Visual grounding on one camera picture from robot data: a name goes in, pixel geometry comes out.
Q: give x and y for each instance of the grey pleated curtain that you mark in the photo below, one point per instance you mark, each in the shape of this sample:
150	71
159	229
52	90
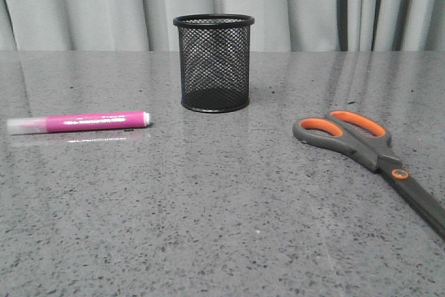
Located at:
279	25

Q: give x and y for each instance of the pink marker pen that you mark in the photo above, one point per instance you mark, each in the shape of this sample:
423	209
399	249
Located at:
80	122

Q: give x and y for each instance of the grey orange handled scissors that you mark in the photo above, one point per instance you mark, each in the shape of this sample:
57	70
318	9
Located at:
369	144

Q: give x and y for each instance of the black mesh pen cup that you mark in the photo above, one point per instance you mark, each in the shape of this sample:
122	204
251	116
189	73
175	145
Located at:
214	53

